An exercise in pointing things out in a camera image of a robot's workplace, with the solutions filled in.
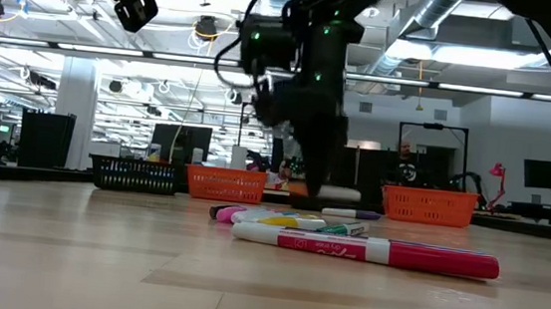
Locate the white building column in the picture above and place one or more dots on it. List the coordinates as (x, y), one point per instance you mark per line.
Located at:
(76, 117)

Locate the black metal rig frame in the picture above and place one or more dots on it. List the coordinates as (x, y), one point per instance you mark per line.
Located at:
(433, 126)

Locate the orange plastic basket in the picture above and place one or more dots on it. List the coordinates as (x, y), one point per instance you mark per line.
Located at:
(225, 185)
(428, 207)

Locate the white paper roll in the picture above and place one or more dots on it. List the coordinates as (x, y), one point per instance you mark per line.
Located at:
(238, 157)

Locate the overhead LED light bar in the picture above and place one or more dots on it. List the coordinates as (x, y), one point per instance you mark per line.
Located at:
(114, 51)

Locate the white bottle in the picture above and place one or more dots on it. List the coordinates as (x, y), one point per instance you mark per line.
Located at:
(197, 155)

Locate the thin green marker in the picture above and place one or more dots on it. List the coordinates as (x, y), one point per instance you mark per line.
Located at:
(344, 228)

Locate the thin yellow marker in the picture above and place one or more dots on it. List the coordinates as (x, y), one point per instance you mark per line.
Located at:
(289, 222)

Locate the pink desk lamp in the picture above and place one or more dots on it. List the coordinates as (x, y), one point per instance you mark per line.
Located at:
(497, 170)

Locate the black wall monitor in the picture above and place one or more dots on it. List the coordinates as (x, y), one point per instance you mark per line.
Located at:
(544, 174)

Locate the black curtain screen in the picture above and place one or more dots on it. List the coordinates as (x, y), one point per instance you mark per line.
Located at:
(369, 168)

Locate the black partition panel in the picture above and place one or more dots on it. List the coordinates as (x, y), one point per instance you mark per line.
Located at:
(47, 139)

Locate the thin light blue marker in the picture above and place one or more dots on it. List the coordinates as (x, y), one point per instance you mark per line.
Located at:
(260, 214)

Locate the thin pink marker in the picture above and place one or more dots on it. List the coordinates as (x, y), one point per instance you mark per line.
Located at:
(232, 214)

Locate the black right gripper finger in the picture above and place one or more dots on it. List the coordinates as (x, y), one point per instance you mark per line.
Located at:
(320, 163)

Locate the purple-capped white marker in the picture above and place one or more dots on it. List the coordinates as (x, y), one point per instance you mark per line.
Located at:
(350, 213)

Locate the yellow bottle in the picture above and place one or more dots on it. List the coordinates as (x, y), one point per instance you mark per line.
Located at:
(154, 153)

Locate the black computer monitor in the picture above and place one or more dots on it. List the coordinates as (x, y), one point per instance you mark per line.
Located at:
(181, 141)

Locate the silver spiral air duct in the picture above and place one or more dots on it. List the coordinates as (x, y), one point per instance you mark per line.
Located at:
(443, 6)

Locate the black background robot arm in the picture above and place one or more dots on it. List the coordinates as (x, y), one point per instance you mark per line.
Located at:
(465, 181)

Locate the thin red Expo marker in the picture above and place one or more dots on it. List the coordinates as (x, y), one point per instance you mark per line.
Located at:
(441, 260)

